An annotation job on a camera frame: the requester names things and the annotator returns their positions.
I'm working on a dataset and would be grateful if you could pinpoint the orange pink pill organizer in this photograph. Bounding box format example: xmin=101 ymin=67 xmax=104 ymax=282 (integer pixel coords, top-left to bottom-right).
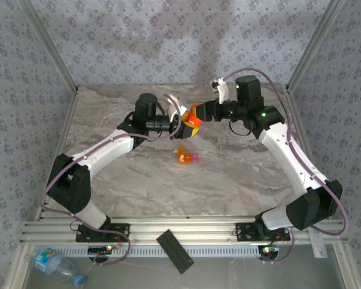
xmin=176 ymin=146 xmax=200 ymax=165

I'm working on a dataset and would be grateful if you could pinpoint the black ridged bar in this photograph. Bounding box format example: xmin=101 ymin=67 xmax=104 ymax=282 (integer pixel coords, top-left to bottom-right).
xmin=156 ymin=229 xmax=195 ymax=275

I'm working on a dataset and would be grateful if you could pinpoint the clear plastic package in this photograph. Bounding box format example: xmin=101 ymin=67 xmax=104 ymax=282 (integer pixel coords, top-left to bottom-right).
xmin=308 ymin=228 xmax=328 ymax=259

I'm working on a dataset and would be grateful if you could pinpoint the clear plastic water bottle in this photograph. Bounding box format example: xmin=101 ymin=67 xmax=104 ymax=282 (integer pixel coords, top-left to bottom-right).
xmin=28 ymin=247 xmax=88 ymax=286

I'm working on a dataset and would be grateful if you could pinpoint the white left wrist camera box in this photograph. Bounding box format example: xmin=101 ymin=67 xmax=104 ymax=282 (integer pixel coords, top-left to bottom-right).
xmin=165 ymin=94 xmax=188 ymax=122

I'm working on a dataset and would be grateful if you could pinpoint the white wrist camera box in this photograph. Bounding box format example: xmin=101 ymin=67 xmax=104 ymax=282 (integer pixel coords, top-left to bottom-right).
xmin=165 ymin=94 xmax=188 ymax=122
xmin=209 ymin=77 xmax=231 ymax=105

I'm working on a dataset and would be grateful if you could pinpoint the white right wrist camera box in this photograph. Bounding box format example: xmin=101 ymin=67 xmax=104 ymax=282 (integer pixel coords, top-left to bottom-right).
xmin=209 ymin=77 xmax=231 ymax=105

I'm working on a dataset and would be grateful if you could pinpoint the aluminium side rail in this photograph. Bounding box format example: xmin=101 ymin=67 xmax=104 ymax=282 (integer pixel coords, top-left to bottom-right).
xmin=284 ymin=87 xmax=332 ymax=219
xmin=32 ymin=89 xmax=80 ymax=222

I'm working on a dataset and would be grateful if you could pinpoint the aluminium frame post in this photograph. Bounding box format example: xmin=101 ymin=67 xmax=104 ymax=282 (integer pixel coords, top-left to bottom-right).
xmin=17 ymin=0 xmax=80 ymax=93
xmin=285 ymin=0 xmax=347 ymax=93

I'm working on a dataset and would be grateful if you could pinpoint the aluminium slotted base rail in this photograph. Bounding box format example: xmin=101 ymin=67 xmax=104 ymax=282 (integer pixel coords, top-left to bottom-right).
xmin=19 ymin=215 xmax=348 ymax=245

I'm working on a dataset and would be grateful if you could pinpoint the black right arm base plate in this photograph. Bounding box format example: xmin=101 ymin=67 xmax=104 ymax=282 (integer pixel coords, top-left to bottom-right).
xmin=235 ymin=222 xmax=291 ymax=241

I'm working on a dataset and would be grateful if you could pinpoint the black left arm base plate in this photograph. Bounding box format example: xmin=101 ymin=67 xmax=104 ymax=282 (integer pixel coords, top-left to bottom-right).
xmin=75 ymin=223 xmax=131 ymax=243

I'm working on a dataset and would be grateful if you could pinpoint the white slotted cable duct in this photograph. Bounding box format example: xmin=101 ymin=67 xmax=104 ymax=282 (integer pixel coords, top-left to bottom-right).
xmin=52 ymin=244 xmax=261 ymax=259

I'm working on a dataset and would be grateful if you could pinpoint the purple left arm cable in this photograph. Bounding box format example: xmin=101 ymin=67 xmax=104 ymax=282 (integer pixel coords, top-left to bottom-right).
xmin=39 ymin=93 xmax=182 ymax=266

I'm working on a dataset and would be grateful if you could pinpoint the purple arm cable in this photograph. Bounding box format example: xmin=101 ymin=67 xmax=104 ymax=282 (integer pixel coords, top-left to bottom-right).
xmin=39 ymin=93 xmax=182 ymax=266
xmin=222 ymin=67 xmax=349 ymax=266

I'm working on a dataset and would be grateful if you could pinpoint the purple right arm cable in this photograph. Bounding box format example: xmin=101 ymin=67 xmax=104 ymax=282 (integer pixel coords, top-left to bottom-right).
xmin=222 ymin=67 xmax=349 ymax=266

